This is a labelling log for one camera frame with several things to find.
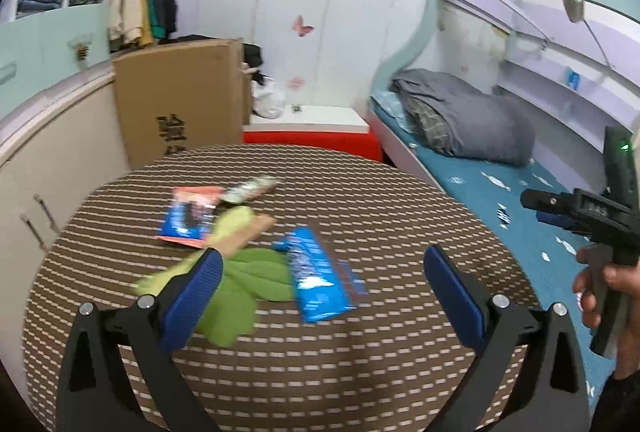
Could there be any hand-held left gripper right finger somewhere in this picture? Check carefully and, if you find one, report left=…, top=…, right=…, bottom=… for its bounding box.
left=424, top=245, right=592, bottom=432

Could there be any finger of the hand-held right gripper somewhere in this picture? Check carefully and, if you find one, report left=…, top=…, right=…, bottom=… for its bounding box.
left=520, top=189, right=576, bottom=214
left=536, top=211, right=574, bottom=230

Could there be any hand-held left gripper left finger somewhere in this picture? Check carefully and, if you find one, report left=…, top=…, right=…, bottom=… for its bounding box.
left=59, top=248, right=225, bottom=432

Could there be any green plush toy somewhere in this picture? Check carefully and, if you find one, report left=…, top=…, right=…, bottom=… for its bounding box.
left=134, top=206, right=297, bottom=348

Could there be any blue snack wrapper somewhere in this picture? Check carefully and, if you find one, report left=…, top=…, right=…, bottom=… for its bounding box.
left=271, top=225, right=369, bottom=324

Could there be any person's right forearm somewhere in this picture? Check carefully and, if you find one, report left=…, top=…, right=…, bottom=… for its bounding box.
left=590, top=364, right=640, bottom=432

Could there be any person's right hand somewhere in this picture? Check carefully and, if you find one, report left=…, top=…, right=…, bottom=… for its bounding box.
left=572, top=246, right=640, bottom=329

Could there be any red and blue snack packet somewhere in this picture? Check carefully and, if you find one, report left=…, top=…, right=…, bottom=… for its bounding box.
left=156, top=185, right=224, bottom=249

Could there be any grey duvet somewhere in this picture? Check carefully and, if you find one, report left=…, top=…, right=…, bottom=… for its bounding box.
left=389, top=68, right=537, bottom=166

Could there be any round table with brown cloth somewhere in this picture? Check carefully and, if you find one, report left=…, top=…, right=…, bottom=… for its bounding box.
left=20, top=143, right=545, bottom=432

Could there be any silver green wrapper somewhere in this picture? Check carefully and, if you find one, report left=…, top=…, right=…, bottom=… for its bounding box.
left=221, top=176, right=279, bottom=206

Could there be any plaid pillow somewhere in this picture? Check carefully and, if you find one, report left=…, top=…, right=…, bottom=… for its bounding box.
left=403, top=94, right=454, bottom=149

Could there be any light blue pillow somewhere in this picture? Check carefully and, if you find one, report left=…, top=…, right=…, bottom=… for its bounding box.
left=370, top=90, right=417, bottom=136

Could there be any grey clip lamp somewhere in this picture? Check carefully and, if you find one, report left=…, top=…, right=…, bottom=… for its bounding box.
left=563, top=0, right=613, bottom=67

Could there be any large cardboard box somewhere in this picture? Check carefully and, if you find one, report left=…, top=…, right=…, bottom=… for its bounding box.
left=112, top=37, right=254, bottom=169

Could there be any red storage bench white top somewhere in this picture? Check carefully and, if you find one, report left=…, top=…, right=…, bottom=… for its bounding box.
left=242, top=104, right=384, bottom=164

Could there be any white plastic bag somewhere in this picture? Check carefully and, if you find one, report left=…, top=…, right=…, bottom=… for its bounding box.
left=251, top=76, right=287, bottom=119

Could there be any teal and beige curved cabinet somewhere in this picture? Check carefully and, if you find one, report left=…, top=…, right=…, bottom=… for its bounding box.
left=0, top=2, right=134, bottom=395

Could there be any black bag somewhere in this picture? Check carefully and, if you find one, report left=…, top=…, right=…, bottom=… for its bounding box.
left=243, top=43, right=265, bottom=86

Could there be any folded blue jeans pile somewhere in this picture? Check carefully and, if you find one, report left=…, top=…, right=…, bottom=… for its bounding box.
left=16, top=0, right=64, bottom=16

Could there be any lilac wall shelf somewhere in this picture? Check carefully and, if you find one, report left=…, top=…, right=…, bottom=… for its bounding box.
left=491, top=0, right=640, bottom=195

